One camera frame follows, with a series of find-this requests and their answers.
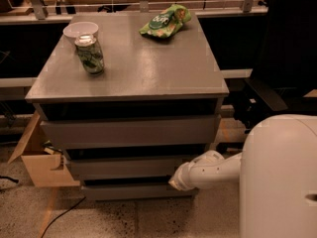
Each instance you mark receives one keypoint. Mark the foam-padded gripper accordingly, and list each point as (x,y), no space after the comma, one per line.
(182,178)

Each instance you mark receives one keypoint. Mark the grey drawer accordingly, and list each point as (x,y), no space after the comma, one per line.
(111,134)
(133,191)
(126,168)

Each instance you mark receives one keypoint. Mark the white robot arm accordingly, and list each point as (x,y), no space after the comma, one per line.
(277,173)

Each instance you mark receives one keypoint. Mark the grey bottom drawer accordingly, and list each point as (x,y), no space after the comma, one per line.
(133,191)

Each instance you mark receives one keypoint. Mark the grey top drawer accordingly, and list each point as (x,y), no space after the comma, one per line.
(111,134)

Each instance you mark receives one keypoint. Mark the grey drawer cabinet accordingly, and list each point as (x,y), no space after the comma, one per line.
(143,79)

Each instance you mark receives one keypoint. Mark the open cardboard box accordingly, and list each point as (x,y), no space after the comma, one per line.
(46,167)

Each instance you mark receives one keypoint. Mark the glass jar with green contents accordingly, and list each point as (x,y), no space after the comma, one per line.
(90,53)

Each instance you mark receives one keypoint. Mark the black office chair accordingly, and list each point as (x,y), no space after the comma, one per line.
(287,68)

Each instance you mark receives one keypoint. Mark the green chip bag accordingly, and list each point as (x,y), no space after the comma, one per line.
(167,23)

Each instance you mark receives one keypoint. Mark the white bowl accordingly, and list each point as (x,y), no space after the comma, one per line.
(74,30)

